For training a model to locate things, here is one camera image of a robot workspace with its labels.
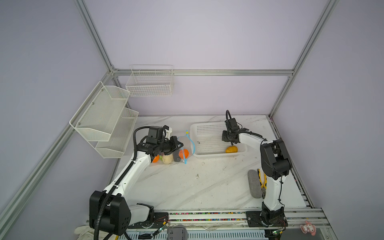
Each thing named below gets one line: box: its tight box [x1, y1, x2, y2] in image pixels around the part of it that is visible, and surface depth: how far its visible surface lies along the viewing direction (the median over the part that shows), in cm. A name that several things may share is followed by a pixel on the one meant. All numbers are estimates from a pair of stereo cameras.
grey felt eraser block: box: [247, 169, 263, 199], surface depth 84 cm
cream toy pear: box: [162, 153, 174, 165], surface depth 92 cm
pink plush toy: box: [300, 220, 317, 236], surface depth 71 cm
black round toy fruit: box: [173, 150, 181, 162], surface depth 91 cm
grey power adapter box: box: [167, 224, 188, 240], surface depth 71 cm
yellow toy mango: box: [225, 145, 238, 153], surface depth 96 cm
